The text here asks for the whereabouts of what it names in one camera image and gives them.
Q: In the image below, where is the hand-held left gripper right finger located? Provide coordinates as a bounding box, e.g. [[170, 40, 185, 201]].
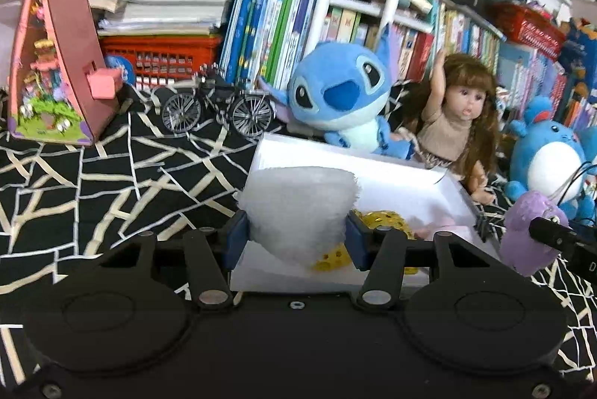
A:
[[346, 210, 518, 311]]

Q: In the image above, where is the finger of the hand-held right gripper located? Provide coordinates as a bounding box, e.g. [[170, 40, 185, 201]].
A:
[[473, 215, 493, 244], [528, 216, 579, 251]]

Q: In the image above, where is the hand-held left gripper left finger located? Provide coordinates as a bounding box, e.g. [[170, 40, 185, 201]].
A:
[[88, 210, 250, 311]]

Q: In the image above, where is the purple plush toy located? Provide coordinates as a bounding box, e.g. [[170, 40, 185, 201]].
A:
[[499, 189, 572, 279]]

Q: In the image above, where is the white fluffy cloth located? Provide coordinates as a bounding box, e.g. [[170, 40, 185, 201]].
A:
[[237, 166, 362, 271]]

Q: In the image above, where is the white box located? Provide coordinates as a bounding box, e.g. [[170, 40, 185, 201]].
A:
[[228, 133, 502, 292]]

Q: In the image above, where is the pink cloth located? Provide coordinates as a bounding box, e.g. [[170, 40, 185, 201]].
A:
[[413, 215, 476, 241]]

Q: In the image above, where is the yellow dotted cloth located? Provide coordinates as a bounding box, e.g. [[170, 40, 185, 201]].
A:
[[312, 208, 421, 276]]

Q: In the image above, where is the round blue white plush toy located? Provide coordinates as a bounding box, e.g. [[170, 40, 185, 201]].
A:
[[506, 94, 597, 223]]

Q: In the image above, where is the long-haired doll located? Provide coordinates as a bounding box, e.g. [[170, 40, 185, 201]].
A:
[[401, 51, 502, 206]]

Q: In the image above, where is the black white patterned blanket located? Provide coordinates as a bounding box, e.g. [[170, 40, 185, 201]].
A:
[[0, 79, 597, 386]]

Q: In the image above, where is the miniature metal bicycle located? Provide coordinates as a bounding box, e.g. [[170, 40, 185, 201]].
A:
[[160, 66, 276, 138]]

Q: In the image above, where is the blue alien plush toy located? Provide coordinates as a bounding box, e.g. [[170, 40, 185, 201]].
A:
[[259, 26, 413, 160]]

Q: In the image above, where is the row of blue-spined books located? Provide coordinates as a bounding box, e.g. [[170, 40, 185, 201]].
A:
[[497, 40, 576, 122]]

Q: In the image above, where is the blue printed box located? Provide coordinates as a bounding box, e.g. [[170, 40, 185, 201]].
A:
[[557, 17, 597, 104]]

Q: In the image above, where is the row of colourful paperback books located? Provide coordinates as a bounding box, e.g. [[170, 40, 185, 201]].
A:
[[434, 0, 509, 76]]

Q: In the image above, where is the blue round badge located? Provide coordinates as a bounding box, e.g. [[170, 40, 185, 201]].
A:
[[105, 54, 137, 85]]

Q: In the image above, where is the red basket with white print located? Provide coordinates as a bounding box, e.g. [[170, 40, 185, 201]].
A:
[[492, 0, 567, 62]]

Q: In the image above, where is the red plastic basket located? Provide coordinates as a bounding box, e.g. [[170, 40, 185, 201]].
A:
[[99, 34, 224, 91]]

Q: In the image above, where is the row of small upright books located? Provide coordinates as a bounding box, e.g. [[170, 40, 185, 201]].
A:
[[322, 0, 437, 83]]

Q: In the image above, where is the row of tall thin books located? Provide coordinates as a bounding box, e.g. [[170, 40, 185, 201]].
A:
[[218, 0, 322, 94]]

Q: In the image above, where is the pink triangular dollhouse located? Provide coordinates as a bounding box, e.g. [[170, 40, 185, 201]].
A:
[[7, 0, 124, 147]]

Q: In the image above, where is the black cable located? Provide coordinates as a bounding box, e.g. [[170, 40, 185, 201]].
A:
[[550, 163, 597, 201]]

